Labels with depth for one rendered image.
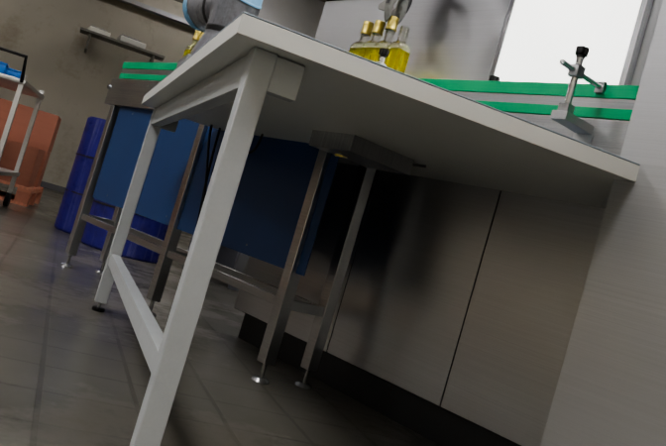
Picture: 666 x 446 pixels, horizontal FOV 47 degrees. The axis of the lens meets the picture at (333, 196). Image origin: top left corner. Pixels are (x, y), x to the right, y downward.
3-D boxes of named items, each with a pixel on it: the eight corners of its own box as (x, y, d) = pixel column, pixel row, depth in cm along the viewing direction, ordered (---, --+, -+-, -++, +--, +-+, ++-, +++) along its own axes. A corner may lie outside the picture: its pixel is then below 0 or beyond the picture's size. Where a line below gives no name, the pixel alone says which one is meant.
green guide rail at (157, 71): (371, 93, 220) (379, 66, 220) (369, 92, 219) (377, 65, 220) (120, 78, 355) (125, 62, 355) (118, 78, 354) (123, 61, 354)
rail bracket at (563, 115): (591, 161, 171) (617, 65, 173) (549, 138, 161) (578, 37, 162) (572, 159, 175) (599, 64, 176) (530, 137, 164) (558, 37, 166)
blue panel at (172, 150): (347, 286, 231) (387, 152, 234) (303, 276, 220) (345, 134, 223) (127, 206, 354) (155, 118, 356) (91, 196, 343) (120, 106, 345)
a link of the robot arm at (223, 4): (220, 23, 187) (237, -30, 187) (194, 23, 198) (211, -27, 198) (260, 42, 195) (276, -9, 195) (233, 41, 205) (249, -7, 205)
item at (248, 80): (120, 486, 118) (254, 45, 122) (90, 307, 260) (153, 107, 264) (177, 496, 121) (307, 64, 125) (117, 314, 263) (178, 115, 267)
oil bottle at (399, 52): (393, 111, 234) (413, 45, 236) (381, 105, 231) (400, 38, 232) (382, 110, 239) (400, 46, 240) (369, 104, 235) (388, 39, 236)
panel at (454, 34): (625, 104, 190) (661, -26, 192) (619, 100, 188) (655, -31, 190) (382, 91, 260) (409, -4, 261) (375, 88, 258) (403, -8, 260)
